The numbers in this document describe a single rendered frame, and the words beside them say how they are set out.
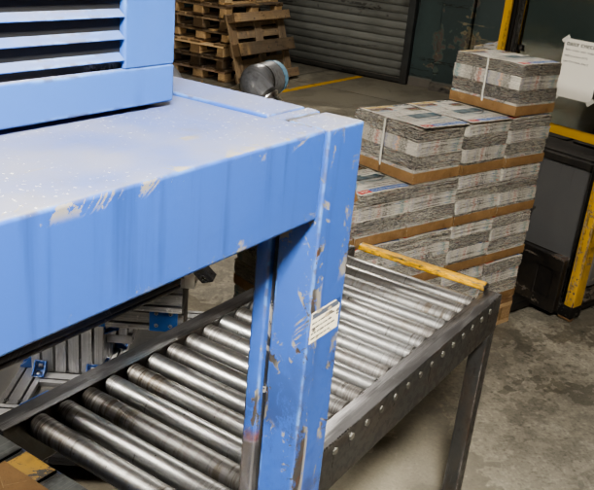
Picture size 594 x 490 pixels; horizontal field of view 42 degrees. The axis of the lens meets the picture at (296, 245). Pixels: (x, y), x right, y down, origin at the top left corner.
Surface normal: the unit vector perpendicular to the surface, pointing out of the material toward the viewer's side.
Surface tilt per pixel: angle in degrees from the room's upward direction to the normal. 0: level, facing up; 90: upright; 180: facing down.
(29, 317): 90
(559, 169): 90
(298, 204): 90
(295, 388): 90
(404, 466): 0
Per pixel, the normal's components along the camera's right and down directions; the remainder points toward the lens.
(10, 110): 0.82, 0.28
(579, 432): 0.09, -0.92
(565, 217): -0.78, 0.17
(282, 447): -0.56, 0.26
